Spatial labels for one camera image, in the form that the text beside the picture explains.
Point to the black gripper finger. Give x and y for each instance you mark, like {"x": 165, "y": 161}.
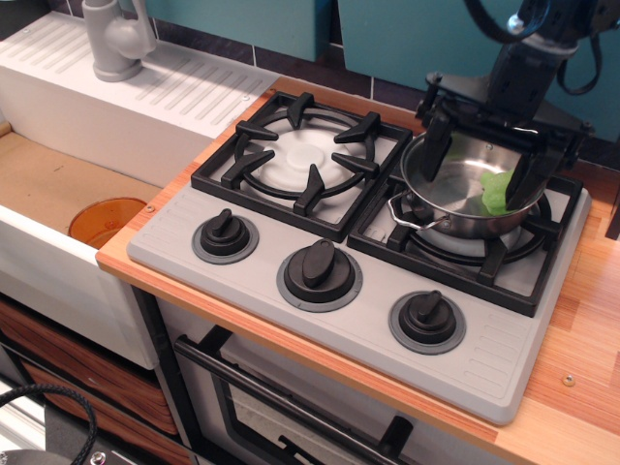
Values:
{"x": 437, "y": 141}
{"x": 528, "y": 179}

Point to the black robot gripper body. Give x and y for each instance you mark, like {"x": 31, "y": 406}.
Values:
{"x": 509, "y": 99}

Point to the green toy cauliflower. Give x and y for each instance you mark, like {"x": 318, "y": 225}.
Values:
{"x": 494, "y": 188}

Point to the stainless steel pot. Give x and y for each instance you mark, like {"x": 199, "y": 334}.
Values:
{"x": 451, "y": 203}

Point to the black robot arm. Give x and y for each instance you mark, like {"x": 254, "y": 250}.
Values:
{"x": 545, "y": 42}

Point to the black right stove knob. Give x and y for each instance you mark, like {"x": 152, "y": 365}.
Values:
{"x": 427, "y": 323}

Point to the black stove knob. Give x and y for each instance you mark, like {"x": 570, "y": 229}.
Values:
{"x": 226, "y": 238}
{"x": 319, "y": 278}
{"x": 427, "y": 323}

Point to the grey toy stove top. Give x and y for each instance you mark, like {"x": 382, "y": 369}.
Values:
{"x": 485, "y": 375}

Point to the black middle stove knob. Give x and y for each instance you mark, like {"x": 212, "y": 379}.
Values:
{"x": 319, "y": 278}

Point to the black left stove knob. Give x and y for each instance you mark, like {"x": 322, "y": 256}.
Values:
{"x": 226, "y": 238}

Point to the black right burner grate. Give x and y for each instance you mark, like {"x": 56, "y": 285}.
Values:
{"x": 511, "y": 271}

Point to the black burner grate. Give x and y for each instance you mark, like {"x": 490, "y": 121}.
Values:
{"x": 297, "y": 166}
{"x": 511, "y": 271}

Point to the black left burner grate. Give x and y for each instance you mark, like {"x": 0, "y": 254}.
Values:
{"x": 297, "y": 166}

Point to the grey toy faucet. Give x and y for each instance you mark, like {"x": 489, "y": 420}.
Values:
{"x": 118, "y": 44}

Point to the orange plastic bowl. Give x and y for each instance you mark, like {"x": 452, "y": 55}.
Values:
{"x": 97, "y": 223}

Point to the white toy sink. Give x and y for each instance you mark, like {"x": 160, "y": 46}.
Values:
{"x": 69, "y": 139}

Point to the wood grain drawer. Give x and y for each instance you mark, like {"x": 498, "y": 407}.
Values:
{"x": 129, "y": 403}

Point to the oven door with handle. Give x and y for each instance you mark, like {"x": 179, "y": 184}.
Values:
{"x": 275, "y": 411}

